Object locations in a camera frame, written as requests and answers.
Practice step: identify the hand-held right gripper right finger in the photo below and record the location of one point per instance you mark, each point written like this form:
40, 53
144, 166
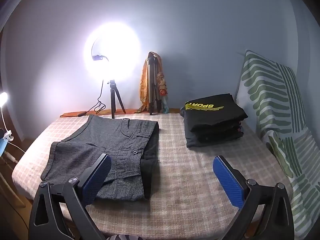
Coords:
228, 182

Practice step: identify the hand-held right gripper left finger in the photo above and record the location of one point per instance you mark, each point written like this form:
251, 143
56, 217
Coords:
97, 177

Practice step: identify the grey tweed pants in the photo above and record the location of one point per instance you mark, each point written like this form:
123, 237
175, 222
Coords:
112, 140

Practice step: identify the checkered bed sheet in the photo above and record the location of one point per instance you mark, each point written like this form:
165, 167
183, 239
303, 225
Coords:
187, 175

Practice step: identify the folded black garment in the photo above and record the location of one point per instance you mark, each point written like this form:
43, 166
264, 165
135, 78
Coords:
212, 137

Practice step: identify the striped cloth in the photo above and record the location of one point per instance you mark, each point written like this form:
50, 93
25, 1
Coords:
123, 237

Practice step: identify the orange mattress cover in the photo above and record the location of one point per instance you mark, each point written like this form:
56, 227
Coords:
72, 113

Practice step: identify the green leaf pattern pillow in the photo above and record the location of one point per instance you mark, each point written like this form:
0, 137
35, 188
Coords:
270, 85
300, 170

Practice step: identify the gooseneck phone holder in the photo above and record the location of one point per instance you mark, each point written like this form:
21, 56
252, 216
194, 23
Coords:
97, 57

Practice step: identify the white clip lamp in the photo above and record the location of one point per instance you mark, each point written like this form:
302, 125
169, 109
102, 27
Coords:
2, 97

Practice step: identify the wooden furniture frame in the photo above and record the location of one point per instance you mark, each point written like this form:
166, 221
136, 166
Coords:
10, 187

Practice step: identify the folded camera tripod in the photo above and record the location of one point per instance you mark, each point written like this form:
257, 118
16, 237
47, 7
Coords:
151, 92

